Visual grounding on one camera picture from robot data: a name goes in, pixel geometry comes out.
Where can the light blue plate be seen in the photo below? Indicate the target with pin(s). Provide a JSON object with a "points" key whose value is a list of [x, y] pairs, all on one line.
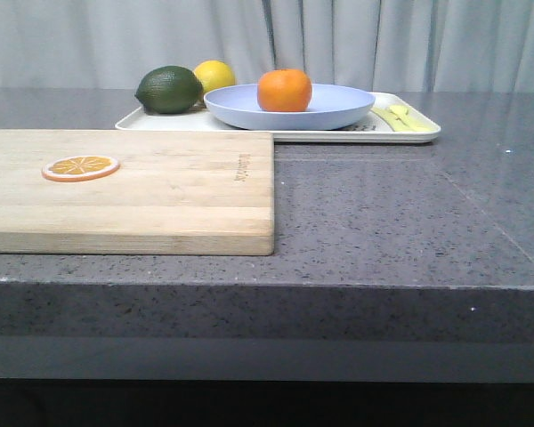
{"points": [[331, 107]]}

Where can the whole orange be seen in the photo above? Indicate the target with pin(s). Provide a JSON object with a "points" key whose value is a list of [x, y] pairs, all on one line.
{"points": [[284, 90]]}

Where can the white rectangular tray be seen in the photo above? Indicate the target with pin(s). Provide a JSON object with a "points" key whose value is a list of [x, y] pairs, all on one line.
{"points": [[370, 129]]}

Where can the wooden cutting board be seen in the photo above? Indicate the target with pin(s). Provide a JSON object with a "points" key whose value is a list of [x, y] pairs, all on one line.
{"points": [[175, 192]]}

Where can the yellow lemon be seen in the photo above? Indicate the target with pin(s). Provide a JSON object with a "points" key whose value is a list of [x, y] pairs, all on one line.
{"points": [[214, 74]]}

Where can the green lime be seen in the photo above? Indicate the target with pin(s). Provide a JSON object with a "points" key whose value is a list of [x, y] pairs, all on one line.
{"points": [[169, 90]]}

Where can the orange slice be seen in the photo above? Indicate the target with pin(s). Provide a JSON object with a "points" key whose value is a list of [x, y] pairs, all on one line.
{"points": [[80, 168]]}

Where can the grey curtain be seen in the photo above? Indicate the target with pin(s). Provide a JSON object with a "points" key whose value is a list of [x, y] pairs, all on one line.
{"points": [[392, 46]]}

